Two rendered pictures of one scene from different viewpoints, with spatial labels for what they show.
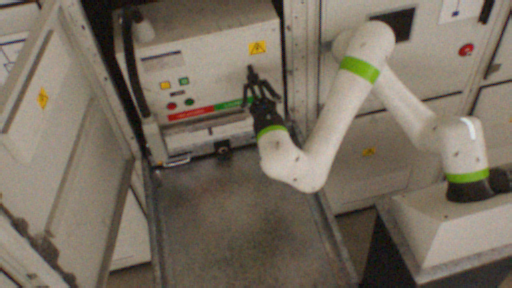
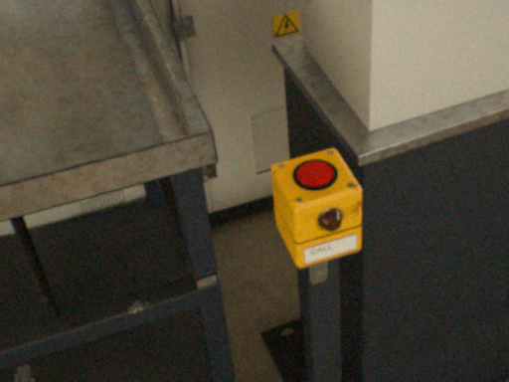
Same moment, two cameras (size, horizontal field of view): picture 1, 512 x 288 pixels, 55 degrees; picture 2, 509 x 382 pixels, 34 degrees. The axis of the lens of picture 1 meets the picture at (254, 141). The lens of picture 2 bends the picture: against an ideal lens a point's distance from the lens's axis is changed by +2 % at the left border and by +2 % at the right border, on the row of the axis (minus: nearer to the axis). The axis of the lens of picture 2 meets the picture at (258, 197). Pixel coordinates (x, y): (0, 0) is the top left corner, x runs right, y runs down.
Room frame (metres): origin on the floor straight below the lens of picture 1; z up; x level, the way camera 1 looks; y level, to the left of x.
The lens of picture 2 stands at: (-0.26, -0.21, 1.50)
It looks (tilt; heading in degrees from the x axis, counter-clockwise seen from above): 43 degrees down; 353
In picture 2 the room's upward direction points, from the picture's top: 6 degrees counter-clockwise
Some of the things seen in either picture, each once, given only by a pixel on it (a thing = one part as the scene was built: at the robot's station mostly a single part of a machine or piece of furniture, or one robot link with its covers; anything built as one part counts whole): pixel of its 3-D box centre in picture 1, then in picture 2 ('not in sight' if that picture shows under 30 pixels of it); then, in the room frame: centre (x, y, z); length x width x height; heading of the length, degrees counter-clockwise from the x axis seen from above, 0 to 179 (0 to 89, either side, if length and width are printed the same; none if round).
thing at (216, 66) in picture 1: (211, 95); not in sight; (1.15, 0.12, 1.15); 0.48 x 0.01 x 0.48; 97
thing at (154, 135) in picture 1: (155, 136); not in sight; (1.06, 0.32, 1.09); 0.08 x 0.05 x 0.17; 7
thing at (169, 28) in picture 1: (198, 46); not in sight; (1.41, 0.16, 1.15); 0.51 x 0.50 x 0.48; 7
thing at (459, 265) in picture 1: (450, 224); (435, 61); (0.78, -0.64, 0.74); 0.43 x 0.33 x 0.02; 100
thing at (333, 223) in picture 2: not in sight; (331, 222); (0.35, -0.36, 0.87); 0.03 x 0.01 x 0.03; 97
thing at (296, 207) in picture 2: not in sight; (316, 207); (0.40, -0.35, 0.85); 0.08 x 0.08 x 0.10; 7
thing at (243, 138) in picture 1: (220, 139); not in sight; (1.17, 0.12, 0.89); 0.54 x 0.05 x 0.06; 97
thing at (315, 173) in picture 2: not in sight; (315, 176); (0.40, -0.35, 0.90); 0.04 x 0.04 x 0.02
